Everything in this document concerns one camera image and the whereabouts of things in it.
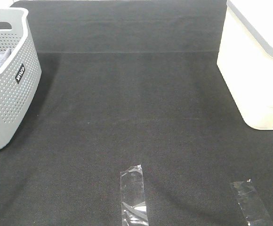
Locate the centre clear tape strip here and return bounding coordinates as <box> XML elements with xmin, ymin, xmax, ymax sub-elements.
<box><xmin>120</xmin><ymin>165</ymin><xmax>149</xmax><ymax>226</ymax></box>

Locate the clear tape strip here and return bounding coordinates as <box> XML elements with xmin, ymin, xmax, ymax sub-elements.
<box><xmin>230</xmin><ymin>179</ymin><xmax>273</xmax><ymax>226</ymax></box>
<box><xmin>120</xmin><ymin>165</ymin><xmax>149</xmax><ymax>226</ymax></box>

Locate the grey perforated laundry basket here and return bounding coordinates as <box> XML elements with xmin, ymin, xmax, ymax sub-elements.
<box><xmin>0</xmin><ymin>8</ymin><xmax>41</xmax><ymax>149</ymax></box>

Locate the white embossed plastic bin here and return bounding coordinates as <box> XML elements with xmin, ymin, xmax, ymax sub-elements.
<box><xmin>217</xmin><ymin>0</ymin><xmax>273</xmax><ymax>130</ymax></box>

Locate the right clear tape strip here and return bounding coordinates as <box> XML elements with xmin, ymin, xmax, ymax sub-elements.
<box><xmin>230</xmin><ymin>179</ymin><xmax>273</xmax><ymax>226</ymax></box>

